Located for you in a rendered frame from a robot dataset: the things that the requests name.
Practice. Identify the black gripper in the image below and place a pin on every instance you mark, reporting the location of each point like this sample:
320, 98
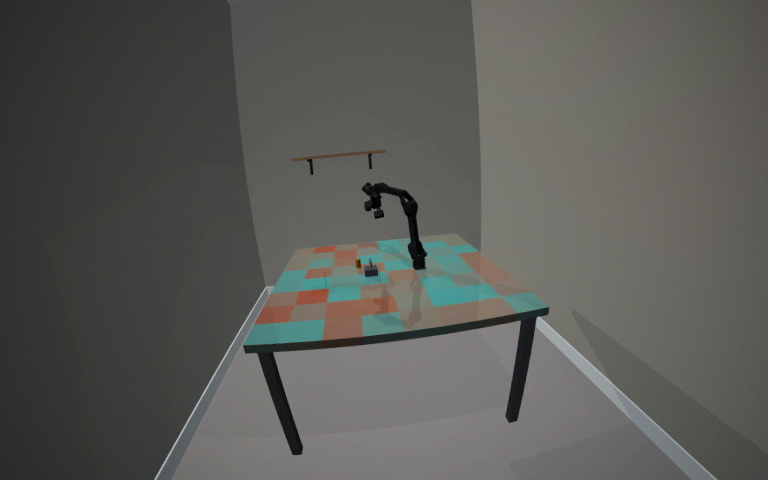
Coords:
379, 213

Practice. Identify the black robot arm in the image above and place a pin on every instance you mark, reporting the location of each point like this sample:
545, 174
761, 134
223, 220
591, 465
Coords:
410, 207

